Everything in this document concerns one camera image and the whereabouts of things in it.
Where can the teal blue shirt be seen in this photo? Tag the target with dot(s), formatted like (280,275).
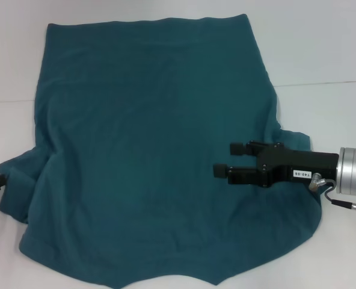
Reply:
(154,126)

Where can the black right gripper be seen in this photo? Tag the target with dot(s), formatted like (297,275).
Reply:
(301,164)

